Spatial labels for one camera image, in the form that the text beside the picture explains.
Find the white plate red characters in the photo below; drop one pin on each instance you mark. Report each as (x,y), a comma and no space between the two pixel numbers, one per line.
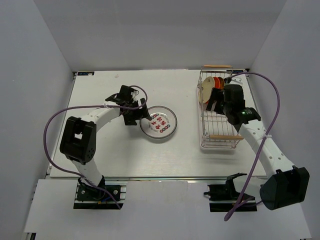
(162,125)

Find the cream beige plate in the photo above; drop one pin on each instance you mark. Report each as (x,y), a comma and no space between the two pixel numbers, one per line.
(206,89)

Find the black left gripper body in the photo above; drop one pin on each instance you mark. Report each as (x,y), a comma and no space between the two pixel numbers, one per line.
(132,115)

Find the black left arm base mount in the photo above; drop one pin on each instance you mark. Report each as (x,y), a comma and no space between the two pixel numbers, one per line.
(90,198)

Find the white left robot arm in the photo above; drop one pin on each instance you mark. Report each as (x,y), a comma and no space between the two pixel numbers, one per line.
(79,138)

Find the orange plastic plate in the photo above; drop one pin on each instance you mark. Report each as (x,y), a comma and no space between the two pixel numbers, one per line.
(219,83)

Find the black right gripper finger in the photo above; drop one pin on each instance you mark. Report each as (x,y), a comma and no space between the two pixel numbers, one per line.
(218,95)
(212,99)

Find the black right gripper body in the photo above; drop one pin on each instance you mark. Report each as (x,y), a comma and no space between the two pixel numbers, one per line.
(226,108)

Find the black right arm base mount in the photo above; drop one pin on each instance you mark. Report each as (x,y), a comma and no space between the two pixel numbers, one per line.
(223,194)

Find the metal wire dish rack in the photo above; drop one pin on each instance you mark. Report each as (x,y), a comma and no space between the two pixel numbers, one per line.
(206,70)

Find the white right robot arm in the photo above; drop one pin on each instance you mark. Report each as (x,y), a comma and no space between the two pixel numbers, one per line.
(286,184)

